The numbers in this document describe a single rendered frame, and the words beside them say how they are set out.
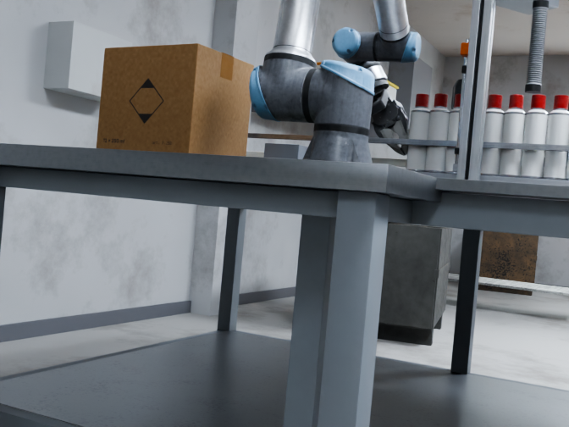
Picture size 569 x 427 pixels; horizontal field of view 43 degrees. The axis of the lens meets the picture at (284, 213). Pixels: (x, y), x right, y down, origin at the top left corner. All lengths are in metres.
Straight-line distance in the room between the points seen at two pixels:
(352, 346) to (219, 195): 0.33
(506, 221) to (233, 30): 3.80
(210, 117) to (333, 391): 0.89
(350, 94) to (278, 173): 0.45
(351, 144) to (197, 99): 0.43
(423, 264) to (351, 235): 3.33
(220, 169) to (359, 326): 0.32
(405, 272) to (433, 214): 3.10
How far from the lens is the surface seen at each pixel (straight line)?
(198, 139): 1.72
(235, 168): 1.10
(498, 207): 1.25
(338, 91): 1.48
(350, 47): 1.89
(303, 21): 1.59
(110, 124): 1.87
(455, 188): 1.23
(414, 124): 1.92
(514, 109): 1.87
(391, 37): 1.85
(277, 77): 1.53
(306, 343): 1.36
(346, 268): 1.04
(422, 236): 4.35
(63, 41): 3.74
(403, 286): 4.37
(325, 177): 1.03
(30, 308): 3.82
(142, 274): 4.44
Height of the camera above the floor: 0.76
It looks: 1 degrees down
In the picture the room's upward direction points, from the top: 5 degrees clockwise
